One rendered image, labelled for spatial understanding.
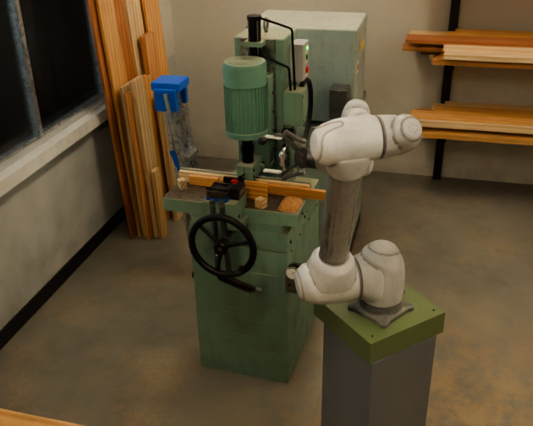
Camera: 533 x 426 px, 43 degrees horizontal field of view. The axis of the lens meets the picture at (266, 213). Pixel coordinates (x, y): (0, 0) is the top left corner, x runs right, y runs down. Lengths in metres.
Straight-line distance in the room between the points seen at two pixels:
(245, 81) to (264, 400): 1.43
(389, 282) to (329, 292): 0.22
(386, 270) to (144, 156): 2.23
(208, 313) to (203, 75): 2.68
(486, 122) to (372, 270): 2.50
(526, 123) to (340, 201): 2.79
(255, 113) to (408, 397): 1.25
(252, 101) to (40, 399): 1.68
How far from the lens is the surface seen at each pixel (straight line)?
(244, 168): 2.82
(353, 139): 1.91
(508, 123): 4.71
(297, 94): 2.87
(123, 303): 3.84
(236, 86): 2.66
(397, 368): 2.54
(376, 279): 2.36
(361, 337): 2.40
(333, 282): 2.28
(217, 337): 3.19
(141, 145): 4.19
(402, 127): 1.94
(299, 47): 2.92
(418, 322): 2.49
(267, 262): 2.86
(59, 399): 3.32
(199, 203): 2.83
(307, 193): 2.83
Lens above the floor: 2.16
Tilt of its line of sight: 28 degrees down
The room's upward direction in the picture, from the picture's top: 1 degrees counter-clockwise
